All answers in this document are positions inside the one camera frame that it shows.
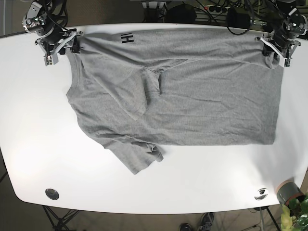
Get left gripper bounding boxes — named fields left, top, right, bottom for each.
left=256, top=14, right=308, bottom=67

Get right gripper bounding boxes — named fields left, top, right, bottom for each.
left=22, top=2, right=83, bottom=66

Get grey printed T-shirt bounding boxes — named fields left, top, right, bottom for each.
left=66, top=28, right=283, bottom=174

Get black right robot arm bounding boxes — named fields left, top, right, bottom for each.
left=22, top=0, right=83, bottom=66

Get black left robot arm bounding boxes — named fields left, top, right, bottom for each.
left=226, top=0, right=308, bottom=67

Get grey plant pot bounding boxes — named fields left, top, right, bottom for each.
left=276, top=180, right=306, bottom=206

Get right metal table grommet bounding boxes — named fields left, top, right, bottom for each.
left=254, top=188, right=269, bottom=201

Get metal table grommet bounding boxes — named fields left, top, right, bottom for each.
left=254, top=188, right=269, bottom=201
left=45, top=188, right=60, bottom=200

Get left metal table grommet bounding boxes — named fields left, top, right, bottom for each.
left=45, top=188, right=60, bottom=200

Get green potted plant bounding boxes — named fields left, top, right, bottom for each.
left=281, top=195, right=308, bottom=231

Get person's dark shoes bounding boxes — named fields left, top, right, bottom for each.
left=179, top=212, right=215, bottom=231

